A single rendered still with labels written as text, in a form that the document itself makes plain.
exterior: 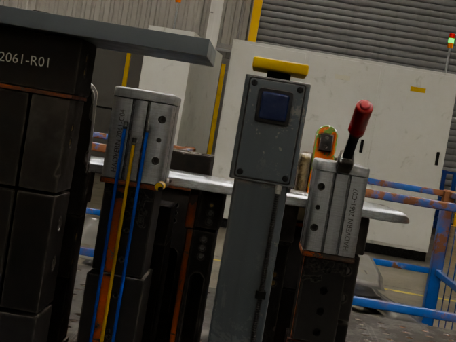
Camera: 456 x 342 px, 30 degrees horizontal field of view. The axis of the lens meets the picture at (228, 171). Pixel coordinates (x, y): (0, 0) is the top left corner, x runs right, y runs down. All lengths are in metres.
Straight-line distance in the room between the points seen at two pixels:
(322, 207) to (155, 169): 0.21
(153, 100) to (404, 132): 8.14
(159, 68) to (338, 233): 8.10
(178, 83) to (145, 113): 8.02
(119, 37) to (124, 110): 0.20
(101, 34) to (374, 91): 8.28
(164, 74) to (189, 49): 8.24
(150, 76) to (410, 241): 3.26
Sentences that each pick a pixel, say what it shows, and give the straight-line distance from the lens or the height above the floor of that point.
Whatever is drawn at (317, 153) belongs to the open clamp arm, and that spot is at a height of 1.06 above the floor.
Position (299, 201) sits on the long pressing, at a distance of 1.18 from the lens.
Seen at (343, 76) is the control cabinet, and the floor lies 1.79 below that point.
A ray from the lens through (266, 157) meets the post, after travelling 0.90.
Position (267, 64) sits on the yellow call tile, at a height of 1.15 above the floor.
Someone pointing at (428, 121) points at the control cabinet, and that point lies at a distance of 9.19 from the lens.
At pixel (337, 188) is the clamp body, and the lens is 1.07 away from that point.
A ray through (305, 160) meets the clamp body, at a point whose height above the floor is 1.05.
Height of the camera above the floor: 1.08
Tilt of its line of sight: 3 degrees down
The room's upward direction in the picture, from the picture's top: 9 degrees clockwise
